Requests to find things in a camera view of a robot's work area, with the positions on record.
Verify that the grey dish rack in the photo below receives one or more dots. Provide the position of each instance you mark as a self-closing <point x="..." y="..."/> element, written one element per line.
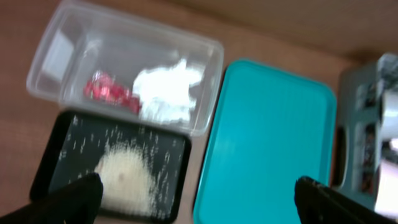
<point x="358" y="151"/>

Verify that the cooked rice pile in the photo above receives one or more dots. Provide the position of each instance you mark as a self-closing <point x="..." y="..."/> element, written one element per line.
<point x="138" y="166"/>

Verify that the clear plastic bin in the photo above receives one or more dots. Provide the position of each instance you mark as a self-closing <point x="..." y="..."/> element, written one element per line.
<point x="82" y="38"/>

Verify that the white tissue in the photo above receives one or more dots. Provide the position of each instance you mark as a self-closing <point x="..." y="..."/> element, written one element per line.
<point x="164" y="92"/>

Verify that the grey-green bowl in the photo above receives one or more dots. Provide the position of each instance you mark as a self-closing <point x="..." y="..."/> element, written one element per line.
<point x="389" y="115"/>

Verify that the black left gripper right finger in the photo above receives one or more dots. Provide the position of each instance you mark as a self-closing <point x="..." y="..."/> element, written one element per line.
<point x="319" y="204"/>

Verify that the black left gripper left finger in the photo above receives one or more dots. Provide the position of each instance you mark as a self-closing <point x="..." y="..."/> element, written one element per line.
<point x="78" y="202"/>

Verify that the black tray bin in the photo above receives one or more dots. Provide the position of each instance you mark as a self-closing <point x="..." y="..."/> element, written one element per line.
<point x="53" y="155"/>

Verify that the red foil snack wrapper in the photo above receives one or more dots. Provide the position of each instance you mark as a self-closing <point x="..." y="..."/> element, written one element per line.
<point x="104" y="87"/>

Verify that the teal plastic tray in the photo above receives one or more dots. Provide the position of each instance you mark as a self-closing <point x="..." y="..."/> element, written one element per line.
<point x="270" y="128"/>

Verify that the pink bowl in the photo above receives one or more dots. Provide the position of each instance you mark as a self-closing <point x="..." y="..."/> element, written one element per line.
<point x="386" y="200"/>

